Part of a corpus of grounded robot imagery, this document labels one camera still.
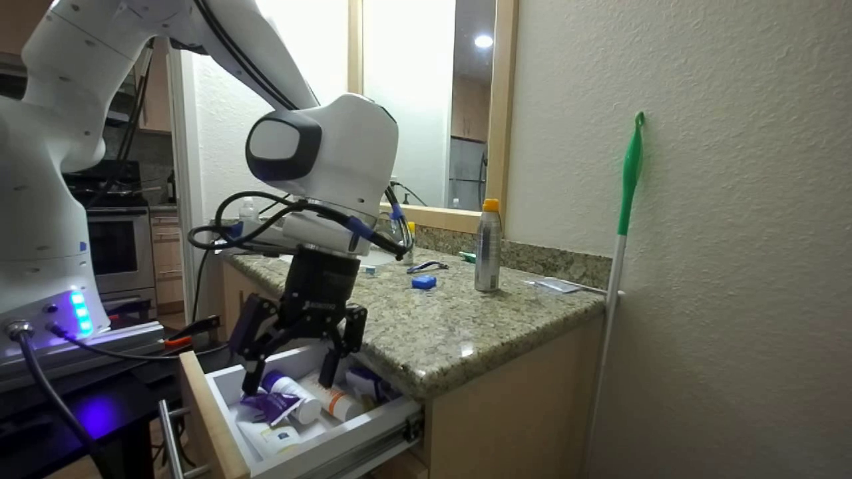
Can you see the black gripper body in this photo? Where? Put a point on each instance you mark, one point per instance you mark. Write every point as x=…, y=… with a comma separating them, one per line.
x=321, y=283

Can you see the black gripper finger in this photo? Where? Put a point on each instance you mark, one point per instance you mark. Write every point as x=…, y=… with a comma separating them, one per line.
x=254, y=340
x=346, y=334

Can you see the white drawer with wood front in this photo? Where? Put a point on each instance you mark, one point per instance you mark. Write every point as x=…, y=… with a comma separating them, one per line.
x=213, y=427

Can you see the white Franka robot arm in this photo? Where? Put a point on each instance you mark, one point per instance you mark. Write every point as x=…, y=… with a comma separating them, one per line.
x=336, y=149

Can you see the white dark labelled tube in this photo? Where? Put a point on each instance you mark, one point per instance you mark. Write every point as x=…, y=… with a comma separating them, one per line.
x=366, y=385

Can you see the white bottle with purple cap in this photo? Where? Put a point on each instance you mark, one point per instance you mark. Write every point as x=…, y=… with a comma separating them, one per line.
x=293, y=389

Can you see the purple toothpaste tube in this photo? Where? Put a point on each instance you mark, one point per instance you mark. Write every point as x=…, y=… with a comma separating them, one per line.
x=268, y=408

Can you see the white orange thinkbaby tube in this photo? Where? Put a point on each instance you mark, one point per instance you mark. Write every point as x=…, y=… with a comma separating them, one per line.
x=343, y=403

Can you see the orange clamp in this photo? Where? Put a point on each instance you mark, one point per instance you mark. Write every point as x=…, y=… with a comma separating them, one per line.
x=178, y=340

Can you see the blue bottle cap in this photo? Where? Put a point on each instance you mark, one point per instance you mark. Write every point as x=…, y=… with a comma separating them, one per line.
x=425, y=283

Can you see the dark blue razor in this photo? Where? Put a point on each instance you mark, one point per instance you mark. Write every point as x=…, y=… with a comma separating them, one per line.
x=429, y=263

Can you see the wooden kitchen drawer unit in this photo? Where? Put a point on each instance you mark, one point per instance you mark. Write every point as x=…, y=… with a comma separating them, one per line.
x=165, y=260

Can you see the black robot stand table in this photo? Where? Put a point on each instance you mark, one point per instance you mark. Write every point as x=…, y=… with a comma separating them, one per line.
x=124, y=399

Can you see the small green object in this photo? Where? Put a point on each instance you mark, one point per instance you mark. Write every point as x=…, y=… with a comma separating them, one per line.
x=466, y=255

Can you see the silver spray can orange cap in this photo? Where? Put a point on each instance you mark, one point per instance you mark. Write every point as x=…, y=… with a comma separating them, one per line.
x=489, y=252

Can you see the wooden vanity cabinet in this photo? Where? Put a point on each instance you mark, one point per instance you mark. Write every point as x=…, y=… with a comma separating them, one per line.
x=514, y=399

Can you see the clear plastic packet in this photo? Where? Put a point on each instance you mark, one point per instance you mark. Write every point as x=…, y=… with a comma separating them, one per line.
x=554, y=284

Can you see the wooden kitchen cabinet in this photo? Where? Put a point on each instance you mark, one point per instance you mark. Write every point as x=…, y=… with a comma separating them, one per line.
x=158, y=95

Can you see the wood framed mirror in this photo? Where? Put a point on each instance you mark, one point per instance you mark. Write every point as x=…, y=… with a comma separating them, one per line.
x=505, y=107

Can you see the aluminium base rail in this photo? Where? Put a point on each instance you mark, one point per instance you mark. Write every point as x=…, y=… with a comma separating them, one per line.
x=116, y=340

